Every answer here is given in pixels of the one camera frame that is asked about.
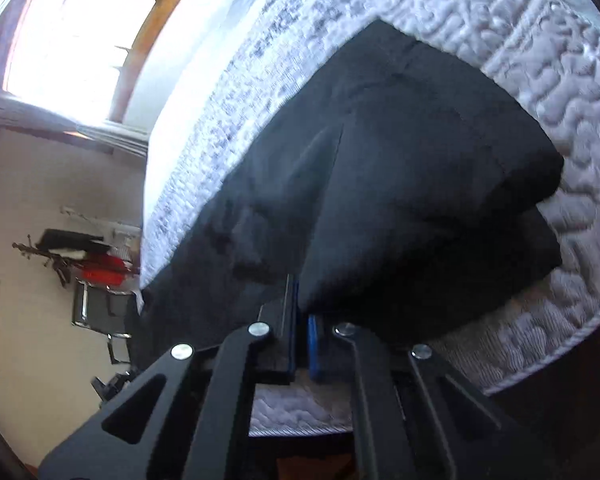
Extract small black object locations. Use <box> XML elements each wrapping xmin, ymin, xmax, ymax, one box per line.
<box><xmin>92</xmin><ymin>367</ymin><xmax>141</xmax><ymax>403</ymax></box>

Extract black pants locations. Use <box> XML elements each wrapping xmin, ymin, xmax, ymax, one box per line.
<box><xmin>139</xmin><ymin>19</ymin><xmax>566</xmax><ymax>367</ymax></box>

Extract wooden coat rack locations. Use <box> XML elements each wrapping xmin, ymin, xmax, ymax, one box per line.
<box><xmin>12</xmin><ymin>232</ymin><xmax>142</xmax><ymax>288</ymax></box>

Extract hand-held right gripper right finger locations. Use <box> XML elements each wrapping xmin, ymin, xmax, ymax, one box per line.
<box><xmin>307</xmin><ymin>314</ymin><xmax>563</xmax><ymax>480</ymax></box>

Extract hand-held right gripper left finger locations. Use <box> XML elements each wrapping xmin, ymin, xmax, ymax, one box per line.
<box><xmin>39</xmin><ymin>274</ymin><xmax>301</xmax><ymax>480</ymax></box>

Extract red bag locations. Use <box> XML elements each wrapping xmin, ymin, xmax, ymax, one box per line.
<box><xmin>76</xmin><ymin>254</ymin><xmax>134</xmax><ymax>287</ymax></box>

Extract black hanging garment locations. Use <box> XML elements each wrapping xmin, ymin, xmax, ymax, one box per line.
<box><xmin>36</xmin><ymin>228</ymin><xmax>112</xmax><ymax>262</ymax></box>

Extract white quilted bedspread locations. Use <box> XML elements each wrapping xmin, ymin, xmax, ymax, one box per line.
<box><xmin>139</xmin><ymin>0</ymin><xmax>600</xmax><ymax>441</ymax></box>

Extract wooden framed window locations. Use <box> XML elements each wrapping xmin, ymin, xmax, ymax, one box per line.
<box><xmin>0</xmin><ymin>0</ymin><xmax>188</xmax><ymax>147</ymax></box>

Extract pale box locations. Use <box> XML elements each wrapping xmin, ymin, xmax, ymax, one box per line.
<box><xmin>111</xmin><ymin>229</ymin><xmax>142</xmax><ymax>262</ymax></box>

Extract black chrome chair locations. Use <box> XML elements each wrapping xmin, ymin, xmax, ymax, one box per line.
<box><xmin>72</xmin><ymin>280</ymin><xmax>142</xmax><ymax>366</ymax></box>

